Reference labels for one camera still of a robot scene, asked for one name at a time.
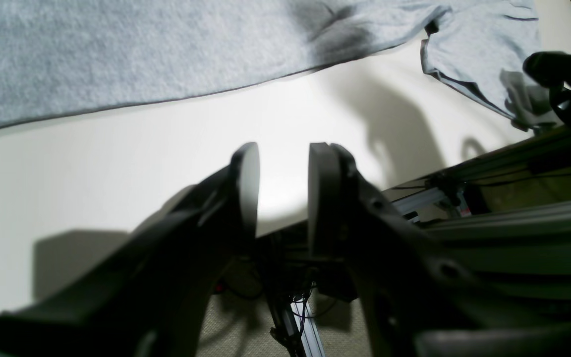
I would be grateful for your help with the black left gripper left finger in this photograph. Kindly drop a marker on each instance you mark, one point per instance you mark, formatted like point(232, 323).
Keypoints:
point(149, 298)

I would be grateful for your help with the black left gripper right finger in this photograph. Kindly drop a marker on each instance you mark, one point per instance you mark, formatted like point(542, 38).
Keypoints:
point(417, 300)

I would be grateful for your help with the grey T-shirt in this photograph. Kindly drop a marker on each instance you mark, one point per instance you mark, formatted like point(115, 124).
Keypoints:
point(71, 57)

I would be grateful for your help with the aluminium frame rail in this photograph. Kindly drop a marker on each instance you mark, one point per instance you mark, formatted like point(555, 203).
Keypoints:
point(524, 254)

